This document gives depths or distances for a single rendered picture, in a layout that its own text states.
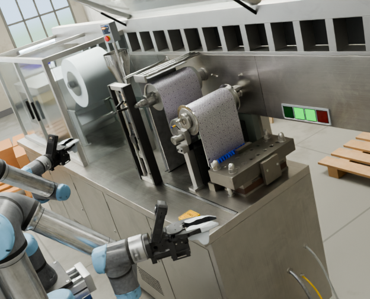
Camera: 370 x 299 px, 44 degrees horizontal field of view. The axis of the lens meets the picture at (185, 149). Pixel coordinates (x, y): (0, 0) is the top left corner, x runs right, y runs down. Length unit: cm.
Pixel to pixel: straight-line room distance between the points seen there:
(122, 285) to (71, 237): 21
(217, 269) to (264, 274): 29
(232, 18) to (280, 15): 29
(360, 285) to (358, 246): 35
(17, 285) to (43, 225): 18
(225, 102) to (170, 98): 28
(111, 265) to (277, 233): 102
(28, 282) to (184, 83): 127
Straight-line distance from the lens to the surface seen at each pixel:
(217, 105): 207
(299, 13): 185
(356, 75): 178
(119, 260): 130
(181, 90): 223
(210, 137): 207
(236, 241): 196
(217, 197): 208
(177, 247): 129
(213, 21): 222
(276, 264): 220
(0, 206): 131
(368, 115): 182
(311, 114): 197
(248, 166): 199
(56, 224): 141
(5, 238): 125
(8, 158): 555
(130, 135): 233
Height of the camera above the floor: 192
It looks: 23 degrees down
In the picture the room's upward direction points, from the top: 17 degrees counter-clockwise
